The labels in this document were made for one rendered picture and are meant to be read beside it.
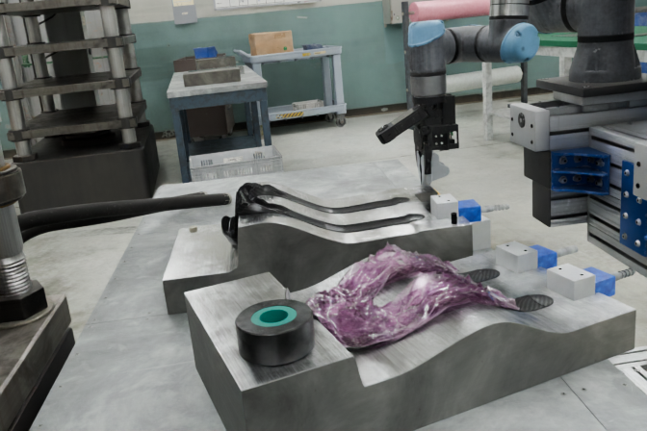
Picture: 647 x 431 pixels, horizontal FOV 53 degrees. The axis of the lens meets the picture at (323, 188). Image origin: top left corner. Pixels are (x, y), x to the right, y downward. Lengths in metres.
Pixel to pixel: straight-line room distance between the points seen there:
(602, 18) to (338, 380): 1.09
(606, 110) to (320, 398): 1.07
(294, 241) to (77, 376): 0.36
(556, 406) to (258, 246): 0.49
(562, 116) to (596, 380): 0.78
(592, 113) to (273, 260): 0.82
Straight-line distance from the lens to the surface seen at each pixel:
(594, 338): 0.86
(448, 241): 1.07
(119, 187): 4.99
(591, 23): 1.56
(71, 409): 0.89
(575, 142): 1.53
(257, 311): 0.70
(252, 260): 1.03
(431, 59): 1.37
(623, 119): 1.58
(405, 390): 0.72
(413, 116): 1.39
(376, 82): 7.79
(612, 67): 1.55
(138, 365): 0.95
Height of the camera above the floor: 1.24
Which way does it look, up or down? 15 degrees down
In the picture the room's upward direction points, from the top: 5 degrees counter-clockwise
